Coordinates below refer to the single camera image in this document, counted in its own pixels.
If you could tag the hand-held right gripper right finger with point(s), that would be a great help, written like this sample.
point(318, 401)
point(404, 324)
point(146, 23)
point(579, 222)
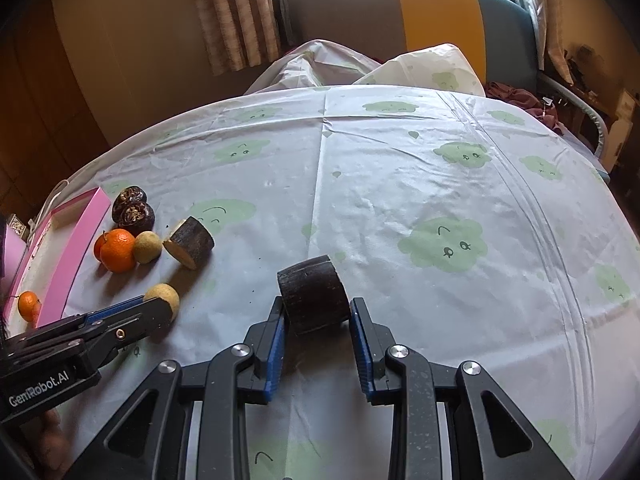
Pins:
point(362, 355)

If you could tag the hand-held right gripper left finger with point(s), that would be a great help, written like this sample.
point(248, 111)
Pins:
point(272, 355)

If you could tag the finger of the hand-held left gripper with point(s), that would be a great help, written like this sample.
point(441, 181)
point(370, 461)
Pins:
point(135, 327)
point(110, 311)

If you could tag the yellowish longan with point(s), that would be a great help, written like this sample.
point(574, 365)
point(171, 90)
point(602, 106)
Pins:
point(167, 293)
point(147, 247)

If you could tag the large orange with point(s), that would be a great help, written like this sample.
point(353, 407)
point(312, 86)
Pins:
point(118, 251)

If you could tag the red tomato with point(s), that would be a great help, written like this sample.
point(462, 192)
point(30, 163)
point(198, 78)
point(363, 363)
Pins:
point(99, 247)

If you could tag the dark sugarcane piece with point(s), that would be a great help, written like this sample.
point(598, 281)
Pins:
point(192, 240)
point(310, 290)

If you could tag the pink shallow box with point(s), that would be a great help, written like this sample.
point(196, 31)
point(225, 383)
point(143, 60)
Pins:
point(75, 240)

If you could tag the dark brown water chestnut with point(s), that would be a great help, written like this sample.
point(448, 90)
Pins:
point(135, 218)

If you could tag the large dark brown taro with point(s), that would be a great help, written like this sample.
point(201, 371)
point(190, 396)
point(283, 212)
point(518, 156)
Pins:
point(127, 198)

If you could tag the person's left hand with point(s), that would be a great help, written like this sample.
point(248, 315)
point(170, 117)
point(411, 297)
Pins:
point(50, 440)

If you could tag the small orange with stem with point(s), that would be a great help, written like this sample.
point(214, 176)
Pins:
point(29, 306)

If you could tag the dark red cloth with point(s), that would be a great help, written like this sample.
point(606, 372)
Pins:
point(520, 97)

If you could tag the beige patterned curtain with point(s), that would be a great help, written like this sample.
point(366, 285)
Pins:
point(235, 10)

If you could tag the cardboard box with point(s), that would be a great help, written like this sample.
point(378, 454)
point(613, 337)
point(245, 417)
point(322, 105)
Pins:
point(625, 110)

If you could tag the sheer beige curtain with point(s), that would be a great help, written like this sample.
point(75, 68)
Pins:
point(555, 35)

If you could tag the grey metal bed rail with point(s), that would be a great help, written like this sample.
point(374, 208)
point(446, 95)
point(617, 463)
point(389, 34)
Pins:
point(595, 120)

